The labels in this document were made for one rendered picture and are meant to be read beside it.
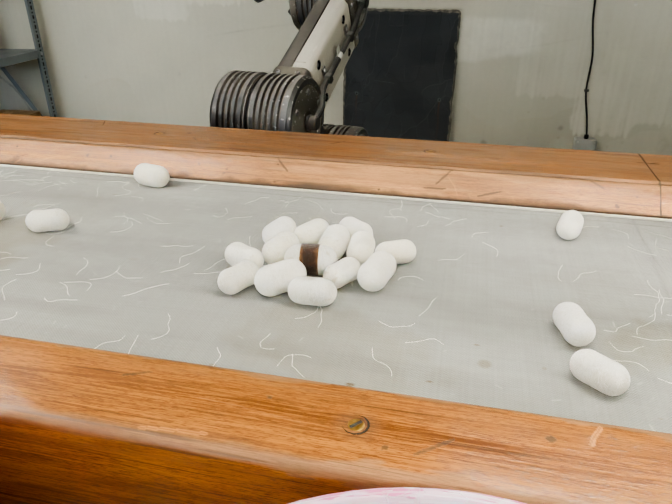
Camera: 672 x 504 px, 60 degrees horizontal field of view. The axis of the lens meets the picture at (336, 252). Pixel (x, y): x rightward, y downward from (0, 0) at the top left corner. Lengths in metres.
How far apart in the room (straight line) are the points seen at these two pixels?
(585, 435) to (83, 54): 2.81
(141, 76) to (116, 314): 2.46
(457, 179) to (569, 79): 1.97
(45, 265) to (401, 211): 0.29
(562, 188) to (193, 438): 0.41
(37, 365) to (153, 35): 2.49
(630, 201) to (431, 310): 0.26
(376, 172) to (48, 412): 0.38
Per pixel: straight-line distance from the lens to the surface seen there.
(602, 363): 0.34
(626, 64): 2.55
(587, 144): 2.54
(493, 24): 2.46
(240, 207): 0.54
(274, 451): 0.26
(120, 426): 0.28
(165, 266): 0.45
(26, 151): 0.73
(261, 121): 0.82
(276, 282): 0.39
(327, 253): 0.41
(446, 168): 0.58
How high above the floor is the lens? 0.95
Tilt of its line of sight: 27 degrees down
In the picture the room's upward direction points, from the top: straight up
